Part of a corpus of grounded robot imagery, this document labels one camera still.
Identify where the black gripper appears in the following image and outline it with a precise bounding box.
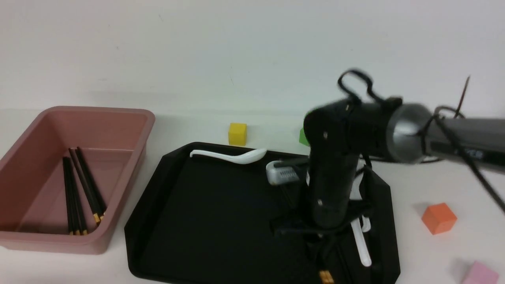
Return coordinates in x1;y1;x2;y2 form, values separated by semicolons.
270;151;373;239

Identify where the black chopstick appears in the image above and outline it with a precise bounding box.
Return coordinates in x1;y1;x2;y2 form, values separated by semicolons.
75;147;107;220
66;157;87;235
68;148;101;226
62;157;75;235
314;244;335;284

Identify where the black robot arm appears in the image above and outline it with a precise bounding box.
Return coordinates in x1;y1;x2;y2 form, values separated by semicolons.
271;99;504;235

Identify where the white spoon far right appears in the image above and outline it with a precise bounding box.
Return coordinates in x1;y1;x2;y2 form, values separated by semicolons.
350;160;371;233

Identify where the white spoon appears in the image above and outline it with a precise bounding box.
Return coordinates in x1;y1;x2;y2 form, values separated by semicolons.
350;218;372;267
189;149;267;165
350;160;371;233

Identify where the green cube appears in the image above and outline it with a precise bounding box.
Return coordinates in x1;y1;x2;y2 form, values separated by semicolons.
298;127;310;147

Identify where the white spoon front right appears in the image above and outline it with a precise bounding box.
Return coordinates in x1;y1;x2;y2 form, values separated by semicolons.
350;218;372;267

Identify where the white spoon top left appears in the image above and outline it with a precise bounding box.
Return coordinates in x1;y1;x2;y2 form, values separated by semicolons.
189;149;267;165

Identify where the yellow cube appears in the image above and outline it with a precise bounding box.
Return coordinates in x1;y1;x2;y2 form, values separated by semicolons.
228;123;247;147

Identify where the orange cube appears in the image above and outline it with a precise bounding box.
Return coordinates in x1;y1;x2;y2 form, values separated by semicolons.
421;203;458;235

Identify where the black plastic tray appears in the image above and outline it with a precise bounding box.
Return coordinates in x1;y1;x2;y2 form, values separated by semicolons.
124;142;401;284

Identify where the pink cube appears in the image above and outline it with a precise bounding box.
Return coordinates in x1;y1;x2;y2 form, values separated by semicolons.
461;261;499;284

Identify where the pink plastic bin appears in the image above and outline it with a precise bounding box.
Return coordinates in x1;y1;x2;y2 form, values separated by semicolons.
0;106;155;254

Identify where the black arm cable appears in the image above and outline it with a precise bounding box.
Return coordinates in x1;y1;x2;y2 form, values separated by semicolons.
337;69;505;215

